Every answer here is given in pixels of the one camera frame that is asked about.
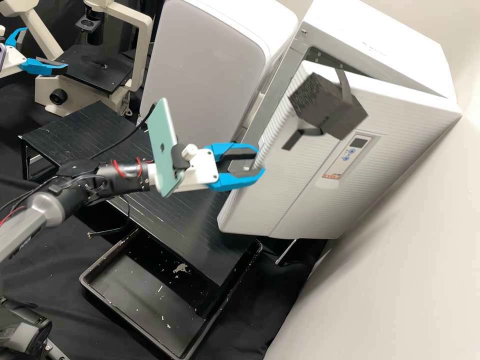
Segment white box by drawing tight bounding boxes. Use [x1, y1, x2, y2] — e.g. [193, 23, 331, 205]
[138, 0, 300, 160]

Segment right wrist camera phone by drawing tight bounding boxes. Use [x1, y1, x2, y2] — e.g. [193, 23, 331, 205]
[146, 97, 199, 199]

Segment black cable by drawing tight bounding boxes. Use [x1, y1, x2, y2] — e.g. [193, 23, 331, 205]
[86, 194, 132, 238]
[89, 103, 155, 161]

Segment cream microscope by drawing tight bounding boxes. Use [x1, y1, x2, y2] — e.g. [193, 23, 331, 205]
[0, 0, 155, 117]

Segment left wrist camera phone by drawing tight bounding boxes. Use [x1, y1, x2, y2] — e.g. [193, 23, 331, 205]
[0, 24, 8, 68]

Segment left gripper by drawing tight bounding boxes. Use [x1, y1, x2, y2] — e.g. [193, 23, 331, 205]
[0, 26, 70, 79]

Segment black platform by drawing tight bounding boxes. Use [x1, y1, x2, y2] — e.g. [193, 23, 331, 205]
[17, 100, 151, 182]
[106, 187, 263, 292]

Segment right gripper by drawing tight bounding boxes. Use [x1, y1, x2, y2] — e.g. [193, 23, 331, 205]
[173, 142, 267, 194]

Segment black tray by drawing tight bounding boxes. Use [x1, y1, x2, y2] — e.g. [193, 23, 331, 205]
[78, 227, 264, 360]

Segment wrist camera phone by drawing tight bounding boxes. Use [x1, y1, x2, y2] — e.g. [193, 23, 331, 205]
[0, 24, 8, 68]
[146, 97, 199, 199]

